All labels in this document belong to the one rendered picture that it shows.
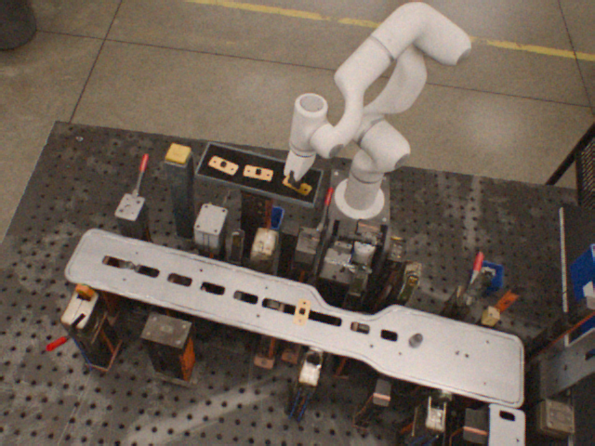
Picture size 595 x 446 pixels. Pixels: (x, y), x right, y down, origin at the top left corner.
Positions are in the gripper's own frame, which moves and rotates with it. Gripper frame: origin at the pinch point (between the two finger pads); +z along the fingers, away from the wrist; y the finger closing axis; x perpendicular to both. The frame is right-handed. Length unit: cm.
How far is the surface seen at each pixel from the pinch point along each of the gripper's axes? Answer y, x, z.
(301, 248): 13.3, 11.0, 10.9
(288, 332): 34.9, 20.9, 18.6
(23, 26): -77, -238, 107
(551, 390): 9, 92, 15
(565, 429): 19, 97, 13
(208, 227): 24.9, -14.5, 7.6
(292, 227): 9.8, 5.2, 8.8
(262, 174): 2.8, -10.6, 2.3
